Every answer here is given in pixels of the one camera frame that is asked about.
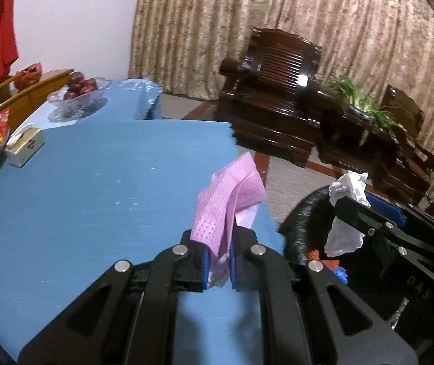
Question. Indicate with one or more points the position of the dark wooden side table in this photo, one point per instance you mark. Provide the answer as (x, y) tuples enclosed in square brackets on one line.
[(352, 139)]

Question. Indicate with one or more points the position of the green potted plant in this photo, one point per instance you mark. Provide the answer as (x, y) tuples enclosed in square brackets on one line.
[(365, 103)]

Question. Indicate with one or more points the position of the blue tablecloth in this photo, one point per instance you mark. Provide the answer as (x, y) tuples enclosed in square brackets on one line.
[(114, 185)]

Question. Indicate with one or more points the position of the beige tissue box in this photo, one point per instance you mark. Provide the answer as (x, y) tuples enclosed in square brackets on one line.
[(23, 144)]

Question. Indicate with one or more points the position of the red bag on sideboard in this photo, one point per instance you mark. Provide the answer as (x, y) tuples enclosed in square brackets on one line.
[(28, 76)]

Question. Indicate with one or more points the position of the orange woven cloth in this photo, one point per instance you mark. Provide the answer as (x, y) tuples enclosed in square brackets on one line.
[(330, 263)]

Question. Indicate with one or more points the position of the dark red apples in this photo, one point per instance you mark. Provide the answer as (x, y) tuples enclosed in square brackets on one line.
[(78, 85)]

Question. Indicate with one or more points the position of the glass fruit bowl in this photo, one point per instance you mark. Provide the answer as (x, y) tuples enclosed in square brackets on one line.
[(79, 106)]

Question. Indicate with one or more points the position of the white tissue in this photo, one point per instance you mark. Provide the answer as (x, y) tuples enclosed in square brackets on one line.
[(345, 193)]

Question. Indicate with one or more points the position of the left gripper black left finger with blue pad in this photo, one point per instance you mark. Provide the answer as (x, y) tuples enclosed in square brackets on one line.
[(128, 315)]

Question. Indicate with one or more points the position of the black trash bin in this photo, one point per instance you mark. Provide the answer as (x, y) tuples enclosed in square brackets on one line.
[(306, 228)]

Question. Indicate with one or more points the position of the dark wooden armchair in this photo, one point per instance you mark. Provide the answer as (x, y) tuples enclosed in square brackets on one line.
[(267, 96), (405, 171)]

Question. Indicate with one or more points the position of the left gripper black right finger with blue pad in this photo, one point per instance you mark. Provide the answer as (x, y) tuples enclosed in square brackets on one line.
[(308, 315)]

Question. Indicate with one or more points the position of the wooden sideboard cabinet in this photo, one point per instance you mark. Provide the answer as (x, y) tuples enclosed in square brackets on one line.
[(21, 104)]

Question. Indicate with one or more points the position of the beige patterned curtain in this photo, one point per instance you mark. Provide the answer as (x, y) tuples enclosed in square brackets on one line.
[(181, 43)]

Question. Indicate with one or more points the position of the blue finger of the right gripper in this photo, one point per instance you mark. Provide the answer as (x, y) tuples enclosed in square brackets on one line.
[(386, 209)]

